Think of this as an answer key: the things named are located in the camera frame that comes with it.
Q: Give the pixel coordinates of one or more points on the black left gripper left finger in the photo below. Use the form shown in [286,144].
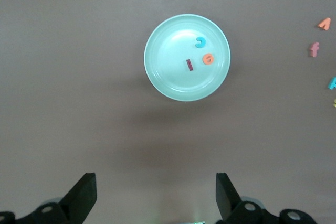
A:
[86,195]

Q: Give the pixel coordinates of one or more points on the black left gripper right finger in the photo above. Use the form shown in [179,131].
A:
[225,195]

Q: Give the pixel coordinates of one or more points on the dark red letter l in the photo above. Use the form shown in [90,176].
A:
[189,65]

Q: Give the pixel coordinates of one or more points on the orange letter e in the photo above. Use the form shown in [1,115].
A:
[204,58]

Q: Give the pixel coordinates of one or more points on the teal letter c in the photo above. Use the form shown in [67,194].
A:
[204,42]

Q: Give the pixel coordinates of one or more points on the yellow letter s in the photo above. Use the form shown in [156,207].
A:
[335,102]

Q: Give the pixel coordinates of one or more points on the green plate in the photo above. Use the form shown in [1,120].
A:
[170,58]

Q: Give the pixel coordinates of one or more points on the teal letter p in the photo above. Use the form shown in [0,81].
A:
[333,83]

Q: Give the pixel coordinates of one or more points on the pink red letter f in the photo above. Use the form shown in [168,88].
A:
[313,50]

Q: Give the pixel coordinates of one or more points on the orange letter A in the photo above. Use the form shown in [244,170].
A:
[325,22]

